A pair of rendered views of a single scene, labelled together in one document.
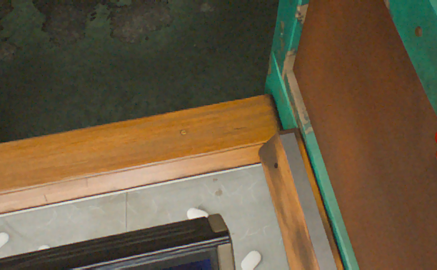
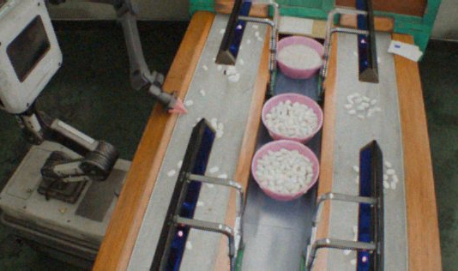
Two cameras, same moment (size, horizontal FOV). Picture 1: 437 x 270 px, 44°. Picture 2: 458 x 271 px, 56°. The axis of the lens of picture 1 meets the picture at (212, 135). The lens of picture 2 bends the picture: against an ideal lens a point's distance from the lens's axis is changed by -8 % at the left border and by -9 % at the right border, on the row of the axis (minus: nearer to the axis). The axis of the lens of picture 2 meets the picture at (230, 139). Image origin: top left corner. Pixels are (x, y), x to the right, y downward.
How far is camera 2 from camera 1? 2.04 m
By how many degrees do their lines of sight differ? 37
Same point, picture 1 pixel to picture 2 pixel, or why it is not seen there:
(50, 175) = (191, 52)
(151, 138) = (194, 32)
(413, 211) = not seen: outside the picture
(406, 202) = not seen: outside the picture
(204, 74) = (127, 97)
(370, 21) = not seen: outside the picture
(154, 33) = (93, 108)
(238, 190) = (219, 24)
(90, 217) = (208, 51)
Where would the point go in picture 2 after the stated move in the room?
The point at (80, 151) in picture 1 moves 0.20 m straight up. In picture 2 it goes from (188, 45) to (184, 14)
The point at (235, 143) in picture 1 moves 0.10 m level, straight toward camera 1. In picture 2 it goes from (207, 18) to (222, 23)
